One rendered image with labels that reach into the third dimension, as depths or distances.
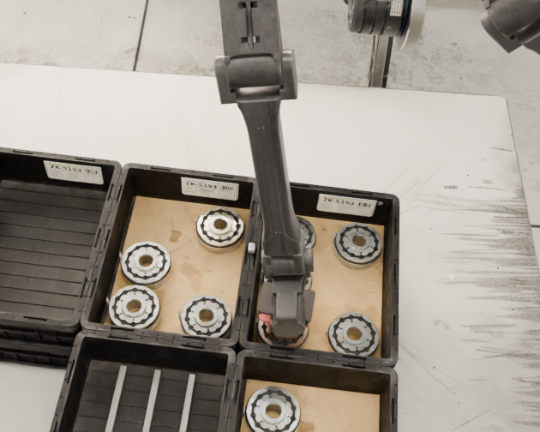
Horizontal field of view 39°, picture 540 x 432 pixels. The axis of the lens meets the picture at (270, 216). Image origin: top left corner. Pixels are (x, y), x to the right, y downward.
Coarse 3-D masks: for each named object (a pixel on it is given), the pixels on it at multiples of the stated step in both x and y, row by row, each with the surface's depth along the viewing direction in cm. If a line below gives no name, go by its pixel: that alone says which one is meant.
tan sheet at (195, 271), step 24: (144, 216) 168; (168, 216) 169; (192, 216) 169; (144, 240) 165; (168, 240) 165; (192, 240) 166; (120, 264) 161; (144, 264) 162; (192, 264) 162; (216, 264) 163; (240, 264) 163; (120, 288) 158; (168, 288) 159; (192, 288) 159; (216, 288) 159; (168, 312) 155
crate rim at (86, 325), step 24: (144, 168) 163; (168, 168) 164; (120, 192) 159; (96, 264) 149; (96, 288) 146; (240, 288) 148; (240, 312) 145; (144, 336) 141; (168, 336) 142; (192, 336) 142
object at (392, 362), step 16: (336, 192) 163; (352, 192) 163; (368, 192) 163; (256, 224) 157; (256, 240) 155; (256, 256) 153; (240, 336) 142; (288, 352) 141; (304, 352) 141; (320, 352) 142; (336, 352) 142
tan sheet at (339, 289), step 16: (320, 224) 170; (336, 224) 170; (368, 224) 171; (320, 240) 168; (320, 256) 165; (320, 272) 163; (336, 272) 163; (352, 272) 163; (368, 272) 164; (320, 288) 161; (336, 288) 161; (352, 288) 161; (368, 288) 161; (256, 304) 158; (320, 304) 159; (336, 304) 159; (352, 304) 159; (368, 304) 159; (320, 320) 157; (256, 336) 154; (320, 336) 154; (352, 336) 155
